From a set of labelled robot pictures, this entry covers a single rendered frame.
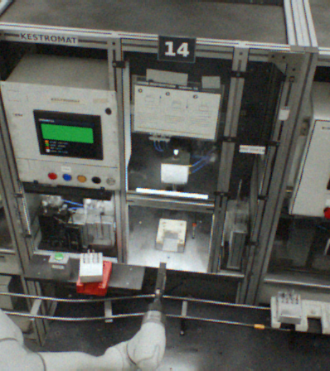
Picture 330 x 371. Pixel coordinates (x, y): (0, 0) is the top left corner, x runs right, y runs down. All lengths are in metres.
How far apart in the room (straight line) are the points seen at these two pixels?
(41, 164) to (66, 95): 0.35
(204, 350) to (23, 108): 1.32
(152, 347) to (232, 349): 0.68
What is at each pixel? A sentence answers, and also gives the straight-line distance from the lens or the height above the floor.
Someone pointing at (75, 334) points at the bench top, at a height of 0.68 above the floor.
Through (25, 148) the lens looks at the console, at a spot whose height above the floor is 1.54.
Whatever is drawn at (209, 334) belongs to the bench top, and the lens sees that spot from 2.51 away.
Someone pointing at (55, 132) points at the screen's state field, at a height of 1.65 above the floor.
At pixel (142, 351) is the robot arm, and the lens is 1.88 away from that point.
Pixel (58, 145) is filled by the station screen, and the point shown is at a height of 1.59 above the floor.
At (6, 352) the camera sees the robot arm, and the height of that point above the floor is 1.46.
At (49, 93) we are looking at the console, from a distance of 1.92.
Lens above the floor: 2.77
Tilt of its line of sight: 42 degrees down
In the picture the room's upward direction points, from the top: 2 degrees clockwise
